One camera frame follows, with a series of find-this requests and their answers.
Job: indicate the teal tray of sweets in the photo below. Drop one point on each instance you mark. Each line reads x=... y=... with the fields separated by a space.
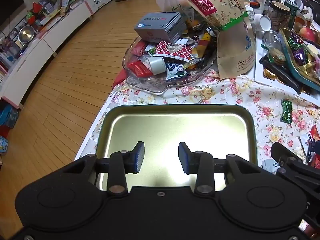
x=290 y=57

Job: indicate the blue white cartoon packet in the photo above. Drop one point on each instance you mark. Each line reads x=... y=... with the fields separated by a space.
x=175 y=71

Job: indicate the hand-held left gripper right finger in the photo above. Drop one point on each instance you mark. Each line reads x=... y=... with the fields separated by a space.
x=183 y=157

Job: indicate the white cup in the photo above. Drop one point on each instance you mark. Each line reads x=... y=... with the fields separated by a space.
x=265 y=22

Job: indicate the clear tape roll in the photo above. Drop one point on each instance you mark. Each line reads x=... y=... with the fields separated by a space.
x=156 y=66

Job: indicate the red cloth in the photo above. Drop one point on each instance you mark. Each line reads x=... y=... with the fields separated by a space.
x=120 y=78

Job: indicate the white rectangular tray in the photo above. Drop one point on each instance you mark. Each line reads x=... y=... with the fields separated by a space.
x=265 y=75

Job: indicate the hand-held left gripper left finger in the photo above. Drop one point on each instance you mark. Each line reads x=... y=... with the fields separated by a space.
x=138 y=157

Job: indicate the red apple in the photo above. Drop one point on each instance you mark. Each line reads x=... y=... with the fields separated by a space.
x=308 y=35

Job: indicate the purple candy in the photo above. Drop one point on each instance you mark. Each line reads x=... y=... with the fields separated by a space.
x=300 y=56

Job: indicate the black television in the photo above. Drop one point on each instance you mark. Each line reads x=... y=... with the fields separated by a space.
x=10 y=0

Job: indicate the blue bag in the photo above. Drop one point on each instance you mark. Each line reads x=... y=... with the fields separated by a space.
x=8 y=116

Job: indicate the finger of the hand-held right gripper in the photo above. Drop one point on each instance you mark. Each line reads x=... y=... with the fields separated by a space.
x=285 y=152

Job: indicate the kraft paper snack bag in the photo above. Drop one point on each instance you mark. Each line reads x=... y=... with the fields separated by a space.
x=232 y=55

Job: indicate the clear glass dish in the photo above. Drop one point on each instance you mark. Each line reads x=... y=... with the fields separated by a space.
x=150 y=85

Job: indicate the red patterned packet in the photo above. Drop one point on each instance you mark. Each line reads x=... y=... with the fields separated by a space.
x=172 y=50

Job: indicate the white TV cabinet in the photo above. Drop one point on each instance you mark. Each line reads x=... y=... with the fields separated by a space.
x=50 y=45

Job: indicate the brown kiwi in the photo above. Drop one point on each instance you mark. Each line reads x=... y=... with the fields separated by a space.
x=298 y=26

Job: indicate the black chocolate box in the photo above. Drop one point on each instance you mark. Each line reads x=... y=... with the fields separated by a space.
x=287 y=78

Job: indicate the clear glass tumbler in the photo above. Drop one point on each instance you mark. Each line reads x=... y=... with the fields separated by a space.
x=271 y=40

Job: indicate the green candy packet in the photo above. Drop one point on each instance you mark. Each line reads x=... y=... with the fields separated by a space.
x=286 y=112

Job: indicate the metal bowl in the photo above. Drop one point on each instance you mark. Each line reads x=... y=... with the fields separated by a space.
x=26 y=33

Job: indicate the grey cardboard box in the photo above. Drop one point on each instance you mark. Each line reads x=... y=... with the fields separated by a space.
x=155 y=27

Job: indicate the yellow snack packet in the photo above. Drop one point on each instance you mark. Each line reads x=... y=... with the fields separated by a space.
x=205 y=43

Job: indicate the gold metal tray teal rim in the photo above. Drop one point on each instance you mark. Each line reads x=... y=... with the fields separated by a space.
x=175 y=130

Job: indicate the cork-lidded glass jar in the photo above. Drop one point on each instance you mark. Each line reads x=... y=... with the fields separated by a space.
x=278 y=15

